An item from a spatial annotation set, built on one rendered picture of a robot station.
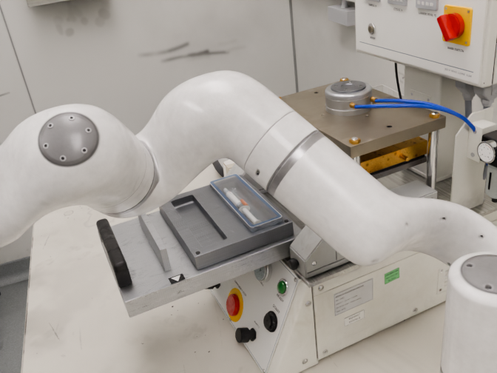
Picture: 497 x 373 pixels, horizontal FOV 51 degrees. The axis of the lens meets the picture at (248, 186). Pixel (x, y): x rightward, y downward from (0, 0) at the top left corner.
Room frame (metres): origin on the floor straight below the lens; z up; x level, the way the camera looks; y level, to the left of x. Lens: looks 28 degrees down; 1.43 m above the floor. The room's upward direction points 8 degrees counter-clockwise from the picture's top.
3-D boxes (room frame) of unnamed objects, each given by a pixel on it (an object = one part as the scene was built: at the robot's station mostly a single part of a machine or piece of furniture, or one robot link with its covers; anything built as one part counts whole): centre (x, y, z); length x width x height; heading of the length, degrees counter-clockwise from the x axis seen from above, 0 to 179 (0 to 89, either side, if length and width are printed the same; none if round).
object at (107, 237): (0.68, 0.22, 0.99); 0.15 x 0.02 x 0.04; 21
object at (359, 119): (0.83, -0.23, 1.08); 0.31 x 0.24 x 0.13; 21
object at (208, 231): (0.75, 0.05, 0.98); 0.20 x 0.17 x 0.03; 21
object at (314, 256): (0.68, -0.17, 0.96); 0.26 x 0.05 x 0.07; 111
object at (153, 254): (0.73, 0.10, 0.97); 0.30 x 0.22 x 0.08; 111
